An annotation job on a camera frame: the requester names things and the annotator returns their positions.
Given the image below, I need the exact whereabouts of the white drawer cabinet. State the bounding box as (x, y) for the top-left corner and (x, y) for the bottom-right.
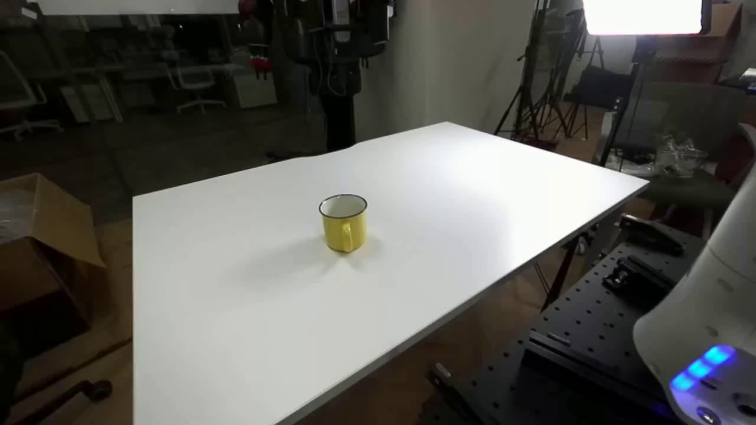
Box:
(229, 68), (282, 112)

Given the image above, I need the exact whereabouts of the black clamp block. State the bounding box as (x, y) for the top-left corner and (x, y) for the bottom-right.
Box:
(600, 255), (674, 311)

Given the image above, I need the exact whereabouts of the black tripod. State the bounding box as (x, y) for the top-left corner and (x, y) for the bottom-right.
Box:
(495, 0), (586, 149)

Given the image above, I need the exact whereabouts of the grey mesh office chair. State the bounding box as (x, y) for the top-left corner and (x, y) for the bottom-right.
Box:
(0, 50), (65, 142)

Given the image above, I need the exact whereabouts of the bright softbox light panel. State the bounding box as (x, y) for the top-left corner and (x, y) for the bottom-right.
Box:
(581, 0), (707, 37)

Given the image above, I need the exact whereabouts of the yellow enamel mug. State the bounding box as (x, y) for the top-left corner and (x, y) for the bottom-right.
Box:
(316, 192), (371, 255)

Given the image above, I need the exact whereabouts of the white office chair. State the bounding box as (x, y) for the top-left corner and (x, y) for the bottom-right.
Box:
(168, 61), (231, 118)

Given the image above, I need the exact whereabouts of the white overhead panel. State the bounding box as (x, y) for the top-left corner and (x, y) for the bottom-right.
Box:
(34, 0), (243, 18)

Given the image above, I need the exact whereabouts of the dark table leg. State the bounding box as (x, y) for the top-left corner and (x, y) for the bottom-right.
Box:
(542, 233), (583, 311)

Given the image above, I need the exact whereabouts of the dark camera stand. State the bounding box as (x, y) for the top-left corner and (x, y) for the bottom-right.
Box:
(313, 0), (393, 154)

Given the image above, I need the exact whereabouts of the black flat bracket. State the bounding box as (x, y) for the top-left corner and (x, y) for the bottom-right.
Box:
(616, 212), (686, 257)

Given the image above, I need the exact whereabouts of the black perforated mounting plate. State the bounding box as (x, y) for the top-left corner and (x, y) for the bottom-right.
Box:
(420, 226), (712, 425)

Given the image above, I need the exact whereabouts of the brown cardboard box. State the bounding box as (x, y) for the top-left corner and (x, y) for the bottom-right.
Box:
(0, 172), (108, 350)

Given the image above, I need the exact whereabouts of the black light stand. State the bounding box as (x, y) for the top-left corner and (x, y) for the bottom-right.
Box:
(598, 33), (661, 171)

